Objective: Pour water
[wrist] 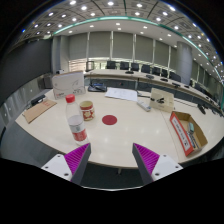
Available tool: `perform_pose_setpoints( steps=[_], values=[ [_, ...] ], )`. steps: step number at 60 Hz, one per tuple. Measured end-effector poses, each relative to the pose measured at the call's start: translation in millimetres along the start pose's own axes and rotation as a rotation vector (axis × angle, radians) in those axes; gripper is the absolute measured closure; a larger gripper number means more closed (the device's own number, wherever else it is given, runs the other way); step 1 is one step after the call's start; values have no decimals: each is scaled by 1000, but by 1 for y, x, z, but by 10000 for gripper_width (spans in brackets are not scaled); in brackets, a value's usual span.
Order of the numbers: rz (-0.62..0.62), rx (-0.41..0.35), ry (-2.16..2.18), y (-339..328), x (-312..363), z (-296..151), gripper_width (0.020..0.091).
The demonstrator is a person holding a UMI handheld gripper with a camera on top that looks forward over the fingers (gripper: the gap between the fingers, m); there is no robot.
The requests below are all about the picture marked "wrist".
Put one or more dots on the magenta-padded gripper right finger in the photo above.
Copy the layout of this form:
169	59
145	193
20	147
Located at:
147	159

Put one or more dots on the large white cardboard box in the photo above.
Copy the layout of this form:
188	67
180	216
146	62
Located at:
68	85

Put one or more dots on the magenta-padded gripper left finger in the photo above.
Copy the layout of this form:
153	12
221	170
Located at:
76	159

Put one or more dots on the long curved conference desk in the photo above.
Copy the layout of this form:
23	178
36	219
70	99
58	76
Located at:
116	75

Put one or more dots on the red floral ceramic cup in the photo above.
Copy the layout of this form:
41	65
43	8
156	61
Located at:
87	111

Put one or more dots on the clear red-capped water bottle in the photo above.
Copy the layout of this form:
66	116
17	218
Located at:
77	125

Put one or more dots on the flat round red coaster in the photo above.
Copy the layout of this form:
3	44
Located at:
109	120

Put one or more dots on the black box-shaped device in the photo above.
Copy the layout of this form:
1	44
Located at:
38	99

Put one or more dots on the row of black office chairs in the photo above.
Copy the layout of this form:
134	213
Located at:
134	66

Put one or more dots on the brown open box red side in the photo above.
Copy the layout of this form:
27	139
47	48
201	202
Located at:
180	133

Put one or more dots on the small beige open box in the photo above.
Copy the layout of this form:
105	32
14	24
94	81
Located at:
164	96

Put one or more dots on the flat brown cardboard envelope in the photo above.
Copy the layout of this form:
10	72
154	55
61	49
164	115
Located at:
38	110

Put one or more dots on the white paper sheet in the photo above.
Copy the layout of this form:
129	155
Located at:
121	94

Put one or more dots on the group of ceiling lights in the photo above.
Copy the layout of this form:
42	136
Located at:
110	3

